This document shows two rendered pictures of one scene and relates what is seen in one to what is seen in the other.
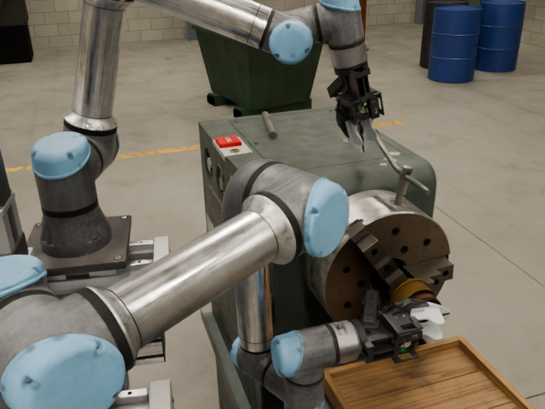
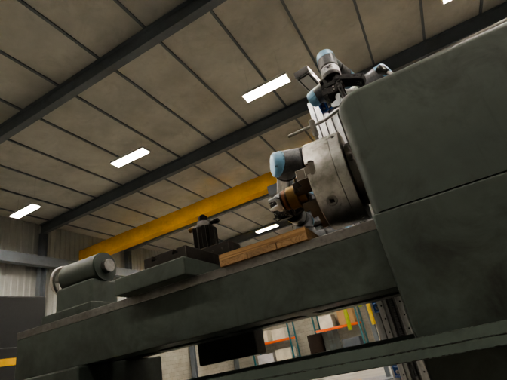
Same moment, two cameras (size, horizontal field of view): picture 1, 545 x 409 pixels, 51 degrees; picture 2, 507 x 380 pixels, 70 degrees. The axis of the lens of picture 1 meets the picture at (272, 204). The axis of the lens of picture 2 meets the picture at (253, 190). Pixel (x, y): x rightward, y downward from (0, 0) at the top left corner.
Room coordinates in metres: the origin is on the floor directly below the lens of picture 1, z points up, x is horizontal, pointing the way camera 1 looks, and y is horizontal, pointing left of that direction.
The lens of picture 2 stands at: (1.64, -1.30, 0.58)
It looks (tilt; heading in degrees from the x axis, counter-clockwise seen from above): 25 degrees up; 130
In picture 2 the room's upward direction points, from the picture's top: 12 degrees counter-clockwise
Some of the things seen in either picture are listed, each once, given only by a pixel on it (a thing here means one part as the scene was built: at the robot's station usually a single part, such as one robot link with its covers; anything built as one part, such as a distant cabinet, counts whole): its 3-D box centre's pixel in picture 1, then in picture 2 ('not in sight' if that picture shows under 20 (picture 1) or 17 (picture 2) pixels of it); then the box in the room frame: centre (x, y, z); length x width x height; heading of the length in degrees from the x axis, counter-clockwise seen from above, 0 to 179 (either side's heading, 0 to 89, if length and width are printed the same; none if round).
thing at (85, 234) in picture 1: (73, 220); not in sight; (1.11, 0.43, 1.21); 0.15 x 0.15 x 0.10
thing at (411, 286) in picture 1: (414, 302); (294, 197); (0.97, -0.29, 1.08); 0.09 x 0.09 x 0.09; 19
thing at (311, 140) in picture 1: (304, 204); (460, 144); (1.49, -0.09, 1.06); 0.59 x 0.48 x 0.39; 18
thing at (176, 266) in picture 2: not in sight; (194, 283); (0.49, -0.41, 0.90); 0.53 x 0.30 x 0.06; 108
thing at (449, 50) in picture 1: (453, 44); not in sight; (7.44, -2.37, 0.44); 0.59 x 0.59 x 0.88
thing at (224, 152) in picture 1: (232, 155); not in sight; (1.45, 0.11, 1.23); 0.13 x 0.08 x 0.06; 18
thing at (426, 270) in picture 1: (431, 273); (305, 179); (1.07, -0.35, 1.08); 0.12 x 0.11 x 0.05; 108
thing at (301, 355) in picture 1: (303, 351); (302, 220); (0.82, -0.05, 1.08); 0.11 x 0.08 x 0.09; 107
